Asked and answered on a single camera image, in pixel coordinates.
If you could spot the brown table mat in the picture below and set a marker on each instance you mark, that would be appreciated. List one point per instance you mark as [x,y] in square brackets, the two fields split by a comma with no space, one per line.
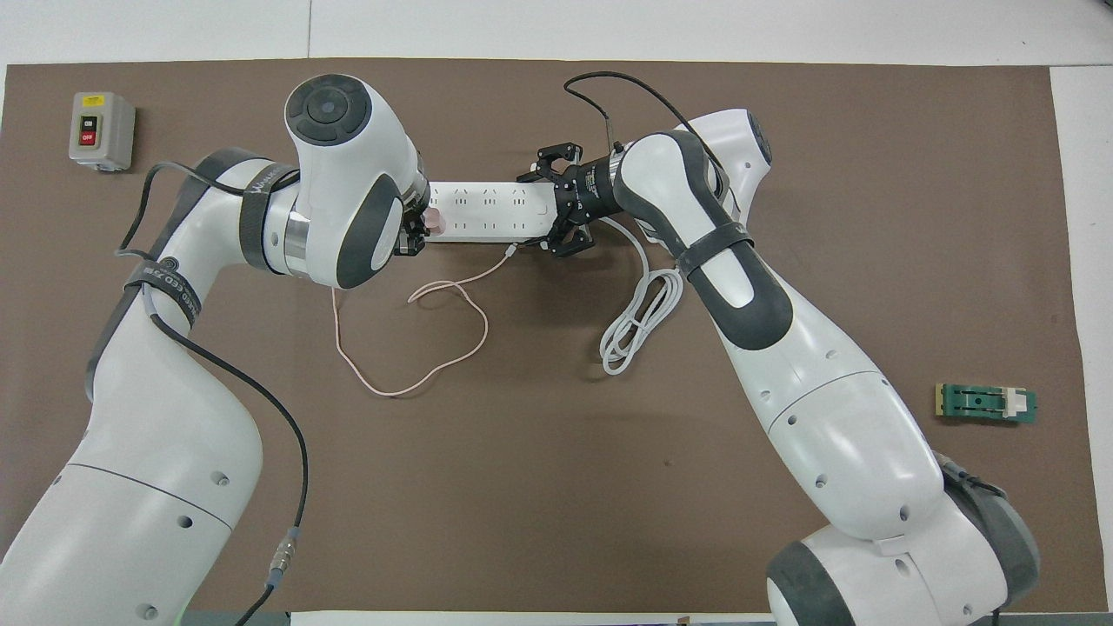
[556,487]

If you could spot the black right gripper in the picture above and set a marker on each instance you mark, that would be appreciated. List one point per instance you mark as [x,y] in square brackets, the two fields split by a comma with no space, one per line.
[591,189]

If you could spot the grey on-off switch box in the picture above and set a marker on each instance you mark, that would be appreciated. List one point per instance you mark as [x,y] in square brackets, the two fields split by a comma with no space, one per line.
[103,130]

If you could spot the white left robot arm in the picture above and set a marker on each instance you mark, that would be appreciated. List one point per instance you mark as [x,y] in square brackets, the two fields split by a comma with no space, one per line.
[174,435]

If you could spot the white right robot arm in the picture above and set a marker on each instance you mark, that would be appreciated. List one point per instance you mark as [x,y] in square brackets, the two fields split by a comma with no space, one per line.
[826,409]

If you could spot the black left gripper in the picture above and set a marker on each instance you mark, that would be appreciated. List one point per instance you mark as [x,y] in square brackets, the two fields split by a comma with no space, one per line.
[413,237]

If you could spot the pink charger adapter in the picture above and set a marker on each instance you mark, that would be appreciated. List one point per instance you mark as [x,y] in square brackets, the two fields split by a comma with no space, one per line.
[437,223]

